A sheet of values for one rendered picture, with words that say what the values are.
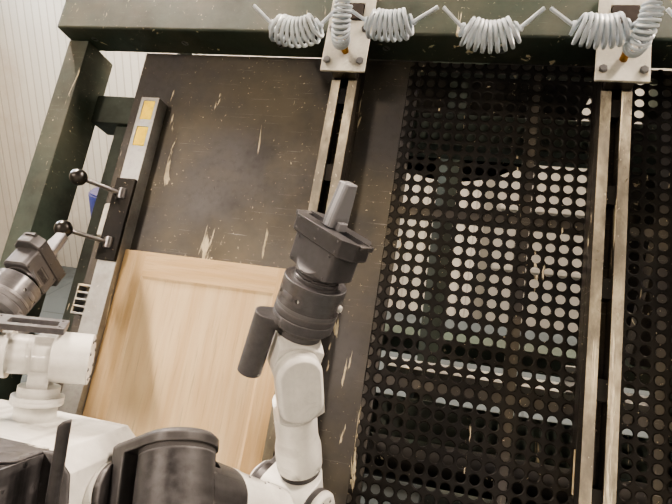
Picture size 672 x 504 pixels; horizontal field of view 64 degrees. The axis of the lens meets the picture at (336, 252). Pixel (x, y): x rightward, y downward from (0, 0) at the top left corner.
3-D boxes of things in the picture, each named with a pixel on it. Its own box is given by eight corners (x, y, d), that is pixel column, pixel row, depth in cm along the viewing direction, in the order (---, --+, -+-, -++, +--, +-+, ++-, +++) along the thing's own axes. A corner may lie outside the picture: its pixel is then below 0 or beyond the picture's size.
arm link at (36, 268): (7, 228, 102) (-39, 273, 93) (50, 234, 100) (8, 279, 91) (36, 275, 110) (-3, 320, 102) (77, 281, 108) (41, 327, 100)
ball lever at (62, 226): (107, 252, 126) (48, 234, 116) (111, 236, 127) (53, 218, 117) (115, 251, 123) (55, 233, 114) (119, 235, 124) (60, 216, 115)
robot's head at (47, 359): (80, 407, 68) (92, 337, 69) (-10, 402, 65) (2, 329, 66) (88, 395, 75) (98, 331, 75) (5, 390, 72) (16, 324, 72)
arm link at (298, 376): (323, 353, 71) (327, 432, 77) (305, 320, 79) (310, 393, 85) (274, 364, 69) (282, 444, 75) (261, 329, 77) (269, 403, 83)
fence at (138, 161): (43, 500, 116) (30, 503, 113) (150, 105, 138) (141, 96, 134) (63, 505, 115) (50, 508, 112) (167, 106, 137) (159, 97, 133)
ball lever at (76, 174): (120, 203, 129) (63, 182, 119) (124, 188, 129) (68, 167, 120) (128, 202, 126) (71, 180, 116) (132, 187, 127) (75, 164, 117)
